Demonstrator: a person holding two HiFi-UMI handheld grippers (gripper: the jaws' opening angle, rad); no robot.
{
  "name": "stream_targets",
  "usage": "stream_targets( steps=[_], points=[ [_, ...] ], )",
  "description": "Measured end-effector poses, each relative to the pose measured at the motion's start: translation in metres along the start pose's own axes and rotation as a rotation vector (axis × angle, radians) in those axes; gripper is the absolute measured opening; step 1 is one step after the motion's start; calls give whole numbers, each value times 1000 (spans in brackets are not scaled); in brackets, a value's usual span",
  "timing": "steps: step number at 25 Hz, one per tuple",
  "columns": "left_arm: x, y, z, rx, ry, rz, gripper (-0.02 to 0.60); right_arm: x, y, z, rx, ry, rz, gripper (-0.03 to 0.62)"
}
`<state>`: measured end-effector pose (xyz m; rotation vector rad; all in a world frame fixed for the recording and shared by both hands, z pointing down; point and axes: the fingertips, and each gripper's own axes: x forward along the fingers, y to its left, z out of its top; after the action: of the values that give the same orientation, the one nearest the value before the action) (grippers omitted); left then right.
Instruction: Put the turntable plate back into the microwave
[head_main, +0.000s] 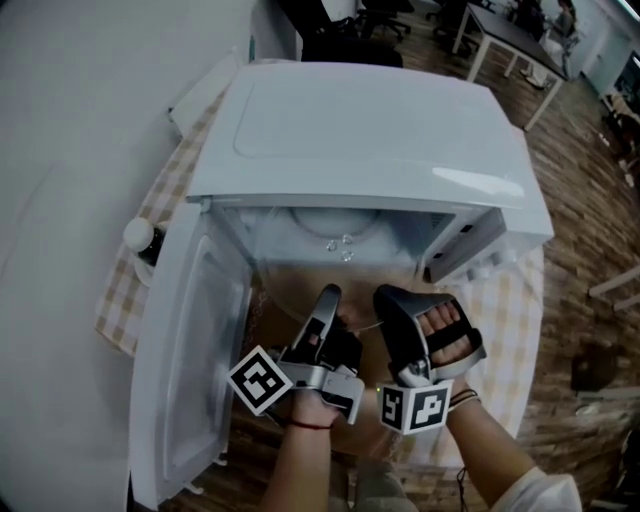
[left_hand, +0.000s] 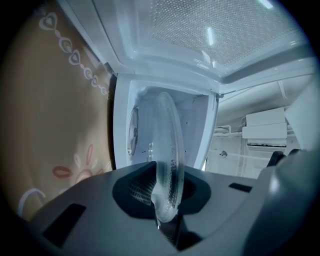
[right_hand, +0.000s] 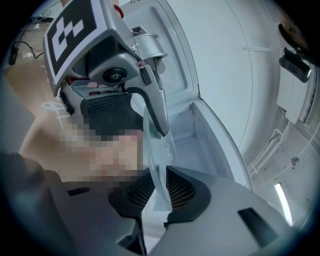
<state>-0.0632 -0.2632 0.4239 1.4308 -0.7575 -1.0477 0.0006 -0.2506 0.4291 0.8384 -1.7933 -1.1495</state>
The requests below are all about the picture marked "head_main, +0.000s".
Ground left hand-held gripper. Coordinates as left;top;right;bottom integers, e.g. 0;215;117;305
227;283;365;425

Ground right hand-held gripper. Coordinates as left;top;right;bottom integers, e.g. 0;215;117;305
372;283;487;436

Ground round glass turntable plate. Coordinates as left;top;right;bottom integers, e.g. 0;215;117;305
254;207;426;332

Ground person's left forearm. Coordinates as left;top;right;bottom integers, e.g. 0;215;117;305
264;392;339;512

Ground person's right forearm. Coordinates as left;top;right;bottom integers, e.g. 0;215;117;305
442;394;544;512

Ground person's right hand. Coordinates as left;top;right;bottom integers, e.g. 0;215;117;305
417;302;481;366

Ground white microwave door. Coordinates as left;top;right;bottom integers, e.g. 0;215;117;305
128;202;254;509

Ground person's beige trousers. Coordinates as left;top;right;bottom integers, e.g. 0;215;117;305
344;457;416;512

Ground brown box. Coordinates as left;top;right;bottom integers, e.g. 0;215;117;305
571;342;626;394

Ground white microwave oven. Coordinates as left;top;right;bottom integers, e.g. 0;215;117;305
128;60;555;509

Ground person's white jacket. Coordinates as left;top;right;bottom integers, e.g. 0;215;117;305
492;467;584;512

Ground black bottle with white cap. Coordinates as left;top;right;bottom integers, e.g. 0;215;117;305
123;218;169;266

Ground flat white board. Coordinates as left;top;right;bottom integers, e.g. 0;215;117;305
167;47;239;136

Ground dark-topped table with white legs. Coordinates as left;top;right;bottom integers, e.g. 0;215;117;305
452;3;569;132

